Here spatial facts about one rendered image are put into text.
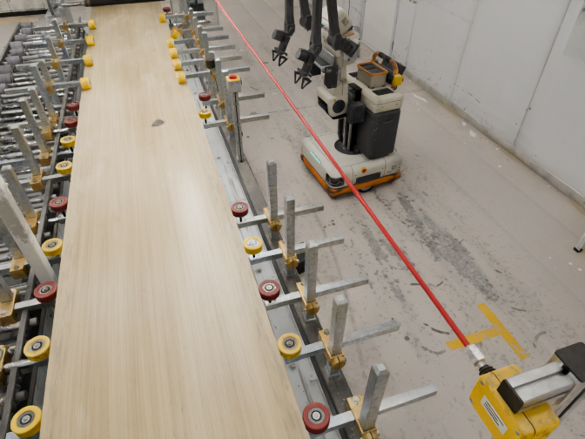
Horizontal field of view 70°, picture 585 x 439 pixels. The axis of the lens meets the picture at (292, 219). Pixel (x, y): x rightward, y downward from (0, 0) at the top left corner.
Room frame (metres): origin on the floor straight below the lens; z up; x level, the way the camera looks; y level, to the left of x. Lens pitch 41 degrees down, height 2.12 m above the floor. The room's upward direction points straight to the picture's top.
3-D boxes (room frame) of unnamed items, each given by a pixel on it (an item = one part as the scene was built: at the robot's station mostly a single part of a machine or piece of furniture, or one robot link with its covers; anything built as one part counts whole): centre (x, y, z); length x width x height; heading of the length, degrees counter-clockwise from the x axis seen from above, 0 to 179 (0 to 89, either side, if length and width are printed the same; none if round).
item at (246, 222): (1.56, 0.06, 0.80); 0.43 x 0.03 x 0.04; 108
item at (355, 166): (3.07, -0.49, 0.16); 0.67 x 0.64 x 0.25; 113
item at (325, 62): (2.95, -0.22, 0.99); 0.28 x 0.16 x 0.22; 23
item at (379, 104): (3.10, -0.58, 0.59); 0.55 x 0.34 x 0.83; 23
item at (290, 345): (0.78, 0.01, 0.85); 0.08 x 0.08 x 0.11
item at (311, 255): (1.03, -0.07, 0.89); 0.04 x 0.04 x 0.48; 18
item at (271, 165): (1.50, 0.09, 0.91); 0.04 x 0.04 x 0.48; 18
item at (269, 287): (1.02, 0.09, 0.85); 0.08 x 0.08 x 0.11
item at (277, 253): (1.32, -0.02, 0.81); 0.43 x 0.03 x 0.04; 108
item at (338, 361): (0.81, -0.14, 0.82); 0.14 x 0.06 x 0.05; 18
